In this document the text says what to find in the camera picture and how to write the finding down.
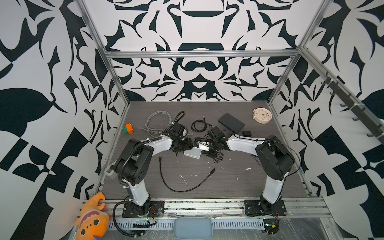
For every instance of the orange plush fish toy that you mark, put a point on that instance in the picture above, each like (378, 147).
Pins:
(93, 222)

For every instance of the black flat switch box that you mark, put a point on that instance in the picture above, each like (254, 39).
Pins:
(231, 123)

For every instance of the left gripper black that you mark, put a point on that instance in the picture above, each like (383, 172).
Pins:
(189, 143)

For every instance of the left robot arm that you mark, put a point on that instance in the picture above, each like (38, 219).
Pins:
(133, 163)

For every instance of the grey blue cushion pad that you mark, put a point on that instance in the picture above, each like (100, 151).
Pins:
(193, 228)

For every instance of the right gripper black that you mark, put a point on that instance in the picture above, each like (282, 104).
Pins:
(211, 141)

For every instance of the white network switch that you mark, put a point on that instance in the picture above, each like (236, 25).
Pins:
(194, 153)

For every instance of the black power adapter with cable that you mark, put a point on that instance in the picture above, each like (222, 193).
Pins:
(203, 142)

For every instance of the black wall hook rail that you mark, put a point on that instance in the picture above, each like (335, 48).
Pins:
(361, 111)

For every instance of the orange green toy block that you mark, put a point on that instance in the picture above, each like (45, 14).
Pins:
(128, 129)

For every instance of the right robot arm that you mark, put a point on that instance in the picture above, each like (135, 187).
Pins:
(274, 157)

